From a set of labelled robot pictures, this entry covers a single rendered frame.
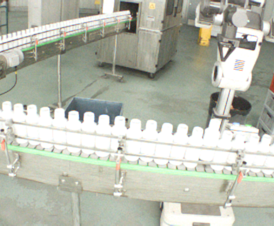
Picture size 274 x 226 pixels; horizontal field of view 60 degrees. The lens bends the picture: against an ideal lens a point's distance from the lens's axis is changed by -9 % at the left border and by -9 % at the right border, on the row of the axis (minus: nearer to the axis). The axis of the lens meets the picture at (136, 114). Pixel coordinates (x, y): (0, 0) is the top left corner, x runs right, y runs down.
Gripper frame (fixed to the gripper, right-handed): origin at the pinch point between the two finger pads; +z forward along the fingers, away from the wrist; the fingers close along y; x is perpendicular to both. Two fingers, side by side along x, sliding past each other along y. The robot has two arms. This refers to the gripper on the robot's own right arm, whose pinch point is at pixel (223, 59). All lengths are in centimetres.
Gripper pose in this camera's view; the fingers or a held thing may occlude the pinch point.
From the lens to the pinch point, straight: 103.4
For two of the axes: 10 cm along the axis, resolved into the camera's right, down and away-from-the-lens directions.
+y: -0.6, 4.6, -8.9
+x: 9.9, 1.2, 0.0
